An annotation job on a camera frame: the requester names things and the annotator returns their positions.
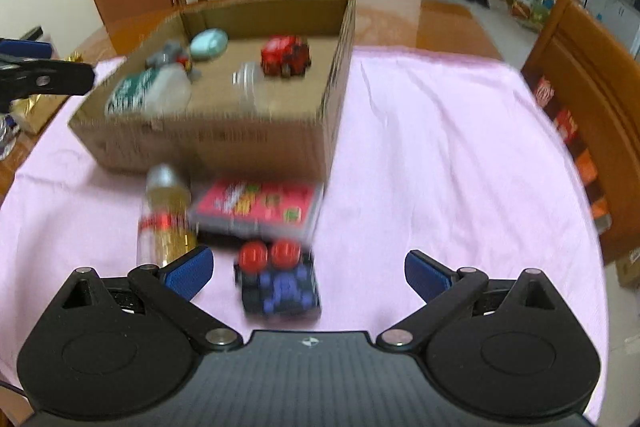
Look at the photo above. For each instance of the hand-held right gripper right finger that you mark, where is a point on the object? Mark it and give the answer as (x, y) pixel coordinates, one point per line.
(427, 274)

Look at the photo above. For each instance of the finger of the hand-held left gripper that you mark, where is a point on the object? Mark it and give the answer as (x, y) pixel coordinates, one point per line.
(25, 49)
(60, 79)

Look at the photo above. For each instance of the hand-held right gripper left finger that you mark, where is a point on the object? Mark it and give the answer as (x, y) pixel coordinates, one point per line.
(192, 269)

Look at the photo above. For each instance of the amber capsule bottle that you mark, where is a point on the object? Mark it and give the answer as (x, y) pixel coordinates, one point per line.
(165, 217)

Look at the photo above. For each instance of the blue toy robot car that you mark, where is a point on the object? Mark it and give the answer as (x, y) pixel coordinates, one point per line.
(280, 292)

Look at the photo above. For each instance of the clear card case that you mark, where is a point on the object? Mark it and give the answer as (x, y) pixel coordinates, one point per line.
(260, 204)

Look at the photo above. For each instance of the white bottle with green label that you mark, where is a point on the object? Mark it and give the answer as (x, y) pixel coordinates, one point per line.
(165, 92)

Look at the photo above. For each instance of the grey toy figure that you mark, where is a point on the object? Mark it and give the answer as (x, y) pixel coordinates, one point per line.
(167, 54)

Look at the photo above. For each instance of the mint green oval case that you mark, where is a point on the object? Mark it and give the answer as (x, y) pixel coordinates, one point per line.
(209, 44)

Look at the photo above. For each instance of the clear plastic jar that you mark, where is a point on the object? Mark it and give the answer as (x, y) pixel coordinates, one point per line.
(247, 77)

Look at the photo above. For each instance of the red toy robot car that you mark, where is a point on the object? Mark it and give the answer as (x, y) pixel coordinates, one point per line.
(285, 54)

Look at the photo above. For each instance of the gold tissue pack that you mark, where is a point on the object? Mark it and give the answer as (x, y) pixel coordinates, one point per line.
(35, 109)

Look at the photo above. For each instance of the pink cloth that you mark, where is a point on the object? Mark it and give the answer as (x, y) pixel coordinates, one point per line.
(450, 182)

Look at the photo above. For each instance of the snack bags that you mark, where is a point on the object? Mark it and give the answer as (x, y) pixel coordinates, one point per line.
(567, 127)

